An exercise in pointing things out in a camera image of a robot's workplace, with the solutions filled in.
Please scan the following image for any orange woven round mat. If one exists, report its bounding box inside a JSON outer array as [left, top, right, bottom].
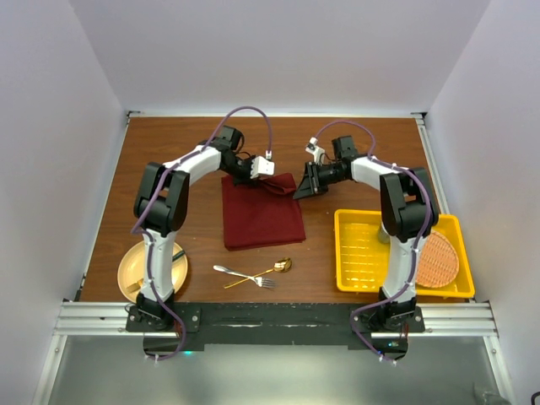
[[416, 230, 459, 289]]

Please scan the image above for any aluminium rail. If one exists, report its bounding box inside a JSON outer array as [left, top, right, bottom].
[[411, 113, 450, 214], [53, 302, 499, 338]]

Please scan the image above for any aluminium front rail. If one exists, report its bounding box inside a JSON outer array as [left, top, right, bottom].
[[53, 302, 499, 338]]

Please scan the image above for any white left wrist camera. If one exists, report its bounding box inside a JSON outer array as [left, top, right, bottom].
[[250, 150, 275, 179]]

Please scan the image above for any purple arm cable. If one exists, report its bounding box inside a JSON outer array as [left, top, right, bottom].
[[311, 120, 440, 365], [129, 105, 273, 366]]

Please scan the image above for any cream round plate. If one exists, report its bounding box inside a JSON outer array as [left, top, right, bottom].
[[117, 241, 188, 303]]

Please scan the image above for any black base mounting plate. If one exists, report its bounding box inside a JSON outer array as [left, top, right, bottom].
[[126, 301, 425, 359]]

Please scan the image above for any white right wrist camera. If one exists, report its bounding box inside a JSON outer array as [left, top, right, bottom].
[[305, 137, 326, 165]]

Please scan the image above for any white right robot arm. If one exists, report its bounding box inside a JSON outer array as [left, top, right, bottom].
[[294, 136, 439, 332]]

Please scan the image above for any silver fork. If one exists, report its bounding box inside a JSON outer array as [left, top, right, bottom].
[[213, 265, 277, 289]]

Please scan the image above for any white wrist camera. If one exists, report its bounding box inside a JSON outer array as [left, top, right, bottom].
[[305, 137, 326, 165], [250, 150, 275, 179]]

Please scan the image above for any dark red cloth napkin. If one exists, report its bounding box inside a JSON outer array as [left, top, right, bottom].
[[221, 173, 305, 251]]

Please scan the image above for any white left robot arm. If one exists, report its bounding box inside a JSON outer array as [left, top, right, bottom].
[[132, 126, 254, 331]]

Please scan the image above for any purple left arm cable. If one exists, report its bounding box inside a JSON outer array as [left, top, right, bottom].
[[129, 105, 273, 366]]

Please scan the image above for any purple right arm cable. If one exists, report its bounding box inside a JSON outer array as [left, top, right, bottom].
[[311, 120, 440, 365]]

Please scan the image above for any aluminium right side rail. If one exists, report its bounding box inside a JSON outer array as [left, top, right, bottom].
[[411, 113, 450, 214]]

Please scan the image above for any gold spoon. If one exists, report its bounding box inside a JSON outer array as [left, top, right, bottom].
[[224, 257, 292, 289]]

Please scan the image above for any yellow plastic tray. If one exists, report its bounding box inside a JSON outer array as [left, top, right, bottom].
[[334, 209, 475, 299]]

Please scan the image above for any grey mug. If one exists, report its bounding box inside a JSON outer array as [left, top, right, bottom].
[[377, 224, 390, 244]]

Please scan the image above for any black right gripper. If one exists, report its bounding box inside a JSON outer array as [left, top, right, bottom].
[[293, 160, 346, 201]]

